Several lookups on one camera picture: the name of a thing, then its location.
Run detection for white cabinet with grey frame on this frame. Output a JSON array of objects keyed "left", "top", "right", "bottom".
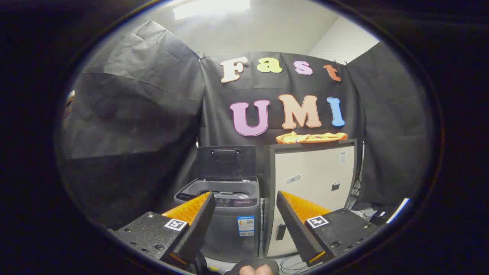
[{"left": 264, "top": 139, "right": 361, "bottom": 258}]

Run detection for black backdrop cloth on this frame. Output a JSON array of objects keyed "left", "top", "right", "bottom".
[{"left": 57, "top": 19, "right": 434, "bottom": 230}]

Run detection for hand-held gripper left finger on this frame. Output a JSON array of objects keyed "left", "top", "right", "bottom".
[{"left": 109, "top": 191, "right": 217, "bottom": 270}]

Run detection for grey washing machine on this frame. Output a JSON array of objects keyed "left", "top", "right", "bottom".
[{"left": 174, "top": 178, "right": 262, "bottom": 263}]

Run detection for black floor cables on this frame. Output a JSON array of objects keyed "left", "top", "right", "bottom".
[{"left": 281, "top": 254, "right": 307, "bottom": 274}]

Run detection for small black box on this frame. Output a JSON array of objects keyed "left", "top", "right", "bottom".
[{"left": 369, "top": 206, "right": 398, "bottom": 226}]

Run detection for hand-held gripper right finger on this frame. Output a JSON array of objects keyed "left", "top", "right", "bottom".
[{"left": 276, "top": 190, "right": 379, "bottom": 268}]

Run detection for orange shirt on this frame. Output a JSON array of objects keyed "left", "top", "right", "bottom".
[{"left": 276, "top": 131, "right": 349, "bottom": 144}]

